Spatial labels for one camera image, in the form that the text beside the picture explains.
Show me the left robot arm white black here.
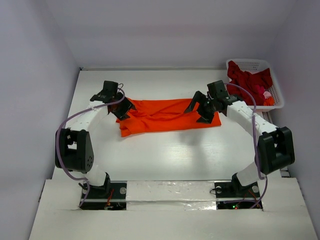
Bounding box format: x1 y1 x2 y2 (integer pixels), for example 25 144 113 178
55 81 135 199

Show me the orange t shirt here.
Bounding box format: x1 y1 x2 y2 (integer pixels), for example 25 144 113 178
116 98 222 138

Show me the dark red t shirt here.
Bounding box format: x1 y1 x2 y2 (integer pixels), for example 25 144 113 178
227 61 273 106

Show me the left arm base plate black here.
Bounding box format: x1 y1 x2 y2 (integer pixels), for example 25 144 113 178
80 181 127 211

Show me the small orange cloth in basket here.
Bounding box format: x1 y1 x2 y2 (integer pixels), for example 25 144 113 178
263 96 275 107

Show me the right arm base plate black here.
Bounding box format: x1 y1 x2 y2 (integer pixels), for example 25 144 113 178
210 181 263 210

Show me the metal rail at table edge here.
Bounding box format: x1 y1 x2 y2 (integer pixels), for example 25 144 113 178
262 112 291 178

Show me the white plastic basket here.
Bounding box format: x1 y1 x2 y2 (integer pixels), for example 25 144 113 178
225 58 285 112

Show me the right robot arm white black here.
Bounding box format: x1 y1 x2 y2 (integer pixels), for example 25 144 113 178
184 80 295 199

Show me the pink cloth in basket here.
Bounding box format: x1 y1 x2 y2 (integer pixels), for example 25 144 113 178
255 85 272 100

